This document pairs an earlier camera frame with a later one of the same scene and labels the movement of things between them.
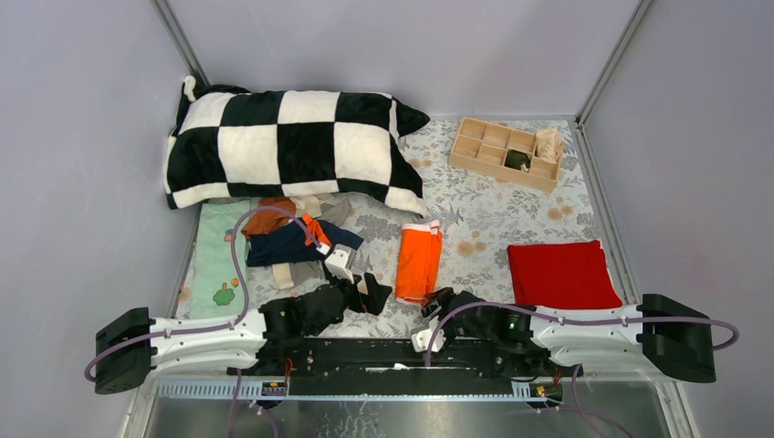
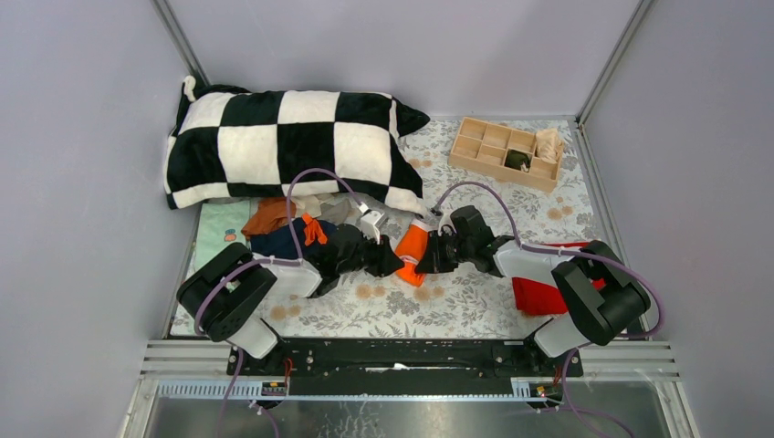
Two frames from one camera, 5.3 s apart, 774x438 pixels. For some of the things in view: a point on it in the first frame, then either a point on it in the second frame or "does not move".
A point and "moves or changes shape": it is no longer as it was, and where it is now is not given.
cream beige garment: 310,203 does not move
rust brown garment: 264,221 does not move
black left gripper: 376,296 to 385,260
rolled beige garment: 549,144 does not move
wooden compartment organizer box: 481,148 does not move
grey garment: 336,214 does not move
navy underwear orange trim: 289,243 does not move
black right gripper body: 453,328 to 455,250
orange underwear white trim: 420,249 moves or changes shape
